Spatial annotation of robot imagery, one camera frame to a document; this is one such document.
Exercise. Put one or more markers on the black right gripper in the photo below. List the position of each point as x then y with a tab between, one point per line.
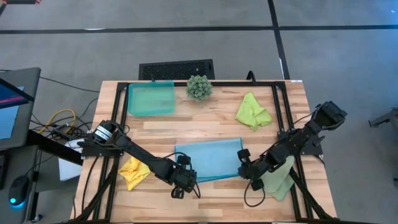
253	171

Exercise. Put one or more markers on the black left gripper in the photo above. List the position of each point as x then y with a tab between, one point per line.
185	179

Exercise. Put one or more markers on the blue microfiber towel teal edge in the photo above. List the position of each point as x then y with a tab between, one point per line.
211	158

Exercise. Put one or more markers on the lime green microfiber towel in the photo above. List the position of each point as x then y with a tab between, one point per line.
252	112

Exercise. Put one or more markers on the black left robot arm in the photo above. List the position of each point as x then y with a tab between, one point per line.
140	154

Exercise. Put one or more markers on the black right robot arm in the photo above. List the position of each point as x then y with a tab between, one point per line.
298	137

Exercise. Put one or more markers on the pale green microfiber towel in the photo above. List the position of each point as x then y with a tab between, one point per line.
280	183

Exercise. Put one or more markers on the yellow microfiber towel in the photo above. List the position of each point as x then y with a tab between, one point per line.
133	172

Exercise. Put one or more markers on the teal translucent plastic bin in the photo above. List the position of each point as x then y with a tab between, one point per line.
152	99

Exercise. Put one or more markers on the artificial plant in grey pot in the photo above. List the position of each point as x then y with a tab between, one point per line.
199	88

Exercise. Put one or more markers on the black perforated panel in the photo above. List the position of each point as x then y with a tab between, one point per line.
177	70

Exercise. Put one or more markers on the white paper sheet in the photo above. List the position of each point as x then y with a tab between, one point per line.
70	165

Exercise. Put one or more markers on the black desk edge bar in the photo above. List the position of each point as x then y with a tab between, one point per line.
53	146

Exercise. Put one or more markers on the grey metal stand leg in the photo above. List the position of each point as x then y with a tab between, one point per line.
385	118

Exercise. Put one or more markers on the black computer mouse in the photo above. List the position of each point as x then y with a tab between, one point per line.
18	189

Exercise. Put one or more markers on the grey desk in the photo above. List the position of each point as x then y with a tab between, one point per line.
9	161

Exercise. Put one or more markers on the grey framed operator screen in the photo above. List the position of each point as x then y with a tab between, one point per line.
12	115

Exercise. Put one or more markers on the black aluminium table frame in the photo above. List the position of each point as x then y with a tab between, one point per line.
233	84

